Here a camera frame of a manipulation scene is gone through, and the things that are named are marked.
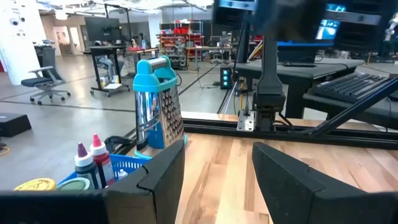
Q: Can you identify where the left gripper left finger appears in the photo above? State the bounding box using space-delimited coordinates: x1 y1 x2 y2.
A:
103 139 187 224

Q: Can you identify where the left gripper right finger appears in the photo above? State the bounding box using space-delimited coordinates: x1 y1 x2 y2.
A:
251 141 374 224

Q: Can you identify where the red icing bottle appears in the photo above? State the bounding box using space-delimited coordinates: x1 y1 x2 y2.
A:
89 133 116 187

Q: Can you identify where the purple icing bottle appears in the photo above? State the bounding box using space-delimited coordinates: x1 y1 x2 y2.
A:
73 142 102 190

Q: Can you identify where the green tin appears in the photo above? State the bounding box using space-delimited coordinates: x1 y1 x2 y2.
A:
55 177 95 191

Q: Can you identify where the black seasoning can yellow lid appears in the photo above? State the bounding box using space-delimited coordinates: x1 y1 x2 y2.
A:
14 177 57 192

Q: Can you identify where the blue plastic basket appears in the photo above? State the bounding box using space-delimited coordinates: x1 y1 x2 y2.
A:
57 153 150 187

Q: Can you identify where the black keyboard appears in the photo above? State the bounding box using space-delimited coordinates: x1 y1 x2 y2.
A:
312 72 393 104

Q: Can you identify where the black side desk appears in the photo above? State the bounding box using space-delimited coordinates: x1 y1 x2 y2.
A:
231 57 398 127

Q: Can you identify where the black computer tower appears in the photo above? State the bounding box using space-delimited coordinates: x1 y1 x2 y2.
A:
220 67 233 90

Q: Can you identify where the wooden background table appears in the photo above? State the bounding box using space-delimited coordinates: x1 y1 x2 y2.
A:
124 46 160 75

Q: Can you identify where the black rolling desk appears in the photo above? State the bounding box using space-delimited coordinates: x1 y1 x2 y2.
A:
83 45 131 97

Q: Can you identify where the shelf rack with red bins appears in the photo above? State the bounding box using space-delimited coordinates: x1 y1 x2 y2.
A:
157 21 205 70

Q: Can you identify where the black floor box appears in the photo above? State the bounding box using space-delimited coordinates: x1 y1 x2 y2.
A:
0 113 32 138

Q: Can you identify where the grey office chair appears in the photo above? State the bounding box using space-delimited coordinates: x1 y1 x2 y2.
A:
21 46 72 106

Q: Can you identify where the black computer monitor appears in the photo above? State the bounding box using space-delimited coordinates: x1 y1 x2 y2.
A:
84 17 121 44

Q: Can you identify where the white pillar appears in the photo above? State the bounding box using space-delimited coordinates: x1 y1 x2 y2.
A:
0 0 47 86

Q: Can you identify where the metal box grater teal handle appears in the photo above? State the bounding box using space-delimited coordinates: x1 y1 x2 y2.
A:
132 55 188 160

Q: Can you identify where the black table frame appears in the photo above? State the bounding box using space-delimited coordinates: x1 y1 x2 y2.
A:
104 77 398 153

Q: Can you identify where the silver metal bracket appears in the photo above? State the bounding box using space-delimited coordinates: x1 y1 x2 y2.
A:
236 108 255 132

